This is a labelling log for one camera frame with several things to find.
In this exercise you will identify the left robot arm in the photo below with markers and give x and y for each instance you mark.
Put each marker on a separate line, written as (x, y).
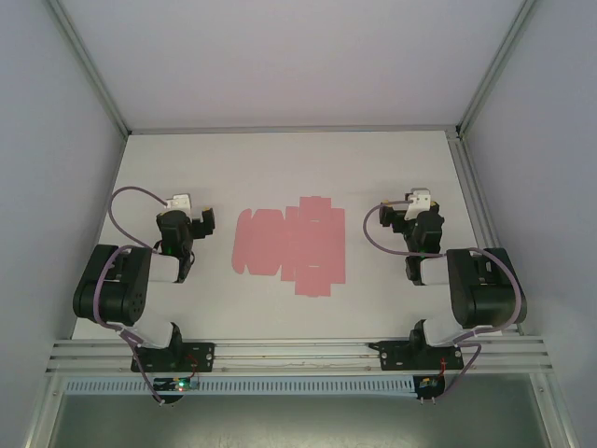
(116, 289)

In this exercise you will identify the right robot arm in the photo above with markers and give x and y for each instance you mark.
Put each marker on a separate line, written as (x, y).
(485, 298)

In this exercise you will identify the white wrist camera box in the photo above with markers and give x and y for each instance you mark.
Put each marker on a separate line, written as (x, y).
(179, 201)
(420, 200)

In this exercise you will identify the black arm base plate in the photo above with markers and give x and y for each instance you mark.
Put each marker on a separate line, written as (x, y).
(200, 355)
(394, 355)

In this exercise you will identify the pink paper box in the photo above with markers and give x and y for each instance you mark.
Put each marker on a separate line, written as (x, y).
(312, 247)

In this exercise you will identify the aluminium frame post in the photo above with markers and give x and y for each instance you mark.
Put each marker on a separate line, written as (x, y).
(88, 65)
(496, 65)

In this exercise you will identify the small circuit board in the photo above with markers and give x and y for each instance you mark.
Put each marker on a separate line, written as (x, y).
(179, 385)
(430, 384)

